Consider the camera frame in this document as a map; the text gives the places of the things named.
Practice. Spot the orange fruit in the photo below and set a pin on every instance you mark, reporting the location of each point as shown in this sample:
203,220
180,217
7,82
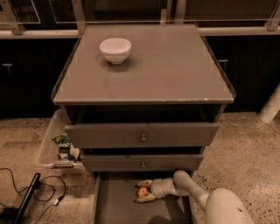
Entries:
142,191

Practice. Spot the grey drawer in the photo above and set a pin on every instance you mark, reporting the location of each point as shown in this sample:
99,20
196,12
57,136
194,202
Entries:
115,201
140,135
142,163

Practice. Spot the grey middle drawer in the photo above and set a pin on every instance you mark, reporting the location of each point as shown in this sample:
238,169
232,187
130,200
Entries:
142,163

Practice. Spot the black bar tool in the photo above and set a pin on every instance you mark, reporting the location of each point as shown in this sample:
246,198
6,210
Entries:
26,199

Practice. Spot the grey drawer cabinet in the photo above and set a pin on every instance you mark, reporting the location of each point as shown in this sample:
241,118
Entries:
165,79

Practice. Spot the clear plastic bin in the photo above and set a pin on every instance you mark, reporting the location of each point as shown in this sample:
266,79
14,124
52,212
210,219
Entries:
48,152

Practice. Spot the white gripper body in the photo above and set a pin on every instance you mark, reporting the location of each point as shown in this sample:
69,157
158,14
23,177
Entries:
157,188

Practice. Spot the grey top drawer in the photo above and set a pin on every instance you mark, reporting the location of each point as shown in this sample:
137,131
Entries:
140,135

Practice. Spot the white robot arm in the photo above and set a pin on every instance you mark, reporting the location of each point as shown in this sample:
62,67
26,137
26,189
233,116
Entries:
221,206

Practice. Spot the metal railing frame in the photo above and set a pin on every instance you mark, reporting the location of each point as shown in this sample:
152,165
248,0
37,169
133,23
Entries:
53,19

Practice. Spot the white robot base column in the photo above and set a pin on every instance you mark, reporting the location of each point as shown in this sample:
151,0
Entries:
271,107

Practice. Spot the grey bottom drawer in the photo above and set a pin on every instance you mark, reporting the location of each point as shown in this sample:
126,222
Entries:
115,201

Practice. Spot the white ceramic bowl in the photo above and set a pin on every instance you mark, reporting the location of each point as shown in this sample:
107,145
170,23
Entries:
115,50

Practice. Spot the green snack bag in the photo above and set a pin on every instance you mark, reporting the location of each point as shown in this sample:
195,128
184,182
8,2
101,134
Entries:
64,145

